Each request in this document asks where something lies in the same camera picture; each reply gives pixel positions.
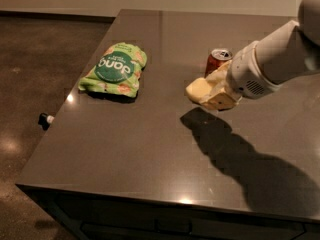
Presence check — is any yellow sponge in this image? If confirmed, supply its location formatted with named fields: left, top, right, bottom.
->
left=185, top=75, right=222, bottom=104

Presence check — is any green chip bag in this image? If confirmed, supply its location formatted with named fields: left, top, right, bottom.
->
left=78, top=42, right=147, bottom=98

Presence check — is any small black floor object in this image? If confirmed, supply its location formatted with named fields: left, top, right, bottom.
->
left=38, top=113, right=55, bottom=130

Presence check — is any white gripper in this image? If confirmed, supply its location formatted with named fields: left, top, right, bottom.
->
left=201, top=41, right=280, bottom=110

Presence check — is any red coke can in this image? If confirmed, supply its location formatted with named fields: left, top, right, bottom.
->
left=205, top=48, right=233, bottom=76

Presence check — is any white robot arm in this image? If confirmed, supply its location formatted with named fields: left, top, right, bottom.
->
left=200, top=0, right=320, bottom=110

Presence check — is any dark counter drawer front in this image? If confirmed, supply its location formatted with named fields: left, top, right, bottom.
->
left=18, top=183, right=320, bottom=240

